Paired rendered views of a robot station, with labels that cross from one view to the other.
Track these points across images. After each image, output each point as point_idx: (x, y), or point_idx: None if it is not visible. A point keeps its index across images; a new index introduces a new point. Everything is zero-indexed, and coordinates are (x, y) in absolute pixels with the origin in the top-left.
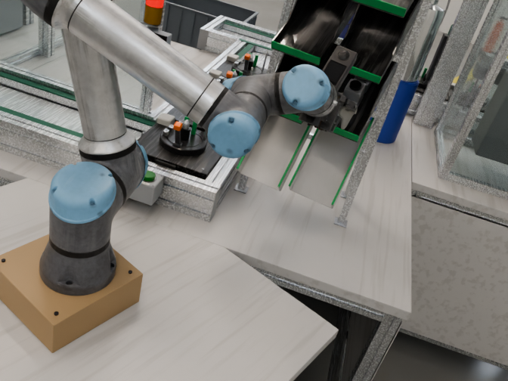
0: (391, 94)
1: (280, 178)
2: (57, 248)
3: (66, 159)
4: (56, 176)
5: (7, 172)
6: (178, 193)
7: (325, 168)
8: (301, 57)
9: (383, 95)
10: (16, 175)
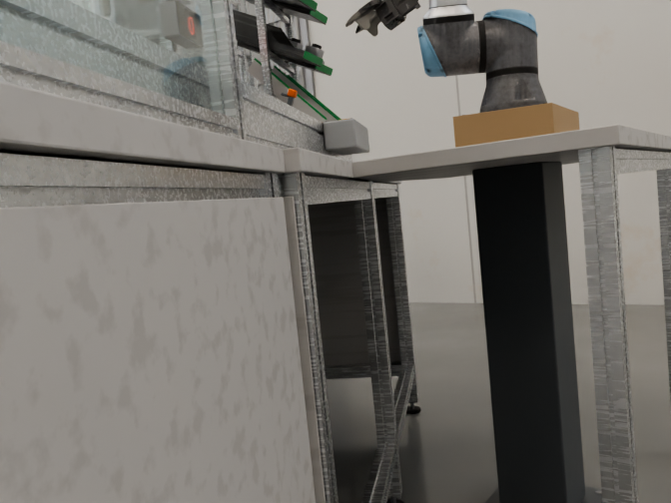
0: None
1: None
2: (537, 70)
3: (316, 146)
4: (516, 9)
5: (346, 164)
6: None
7: None
8: (310, 4)
9: (247, 77)
10: (348, 164)
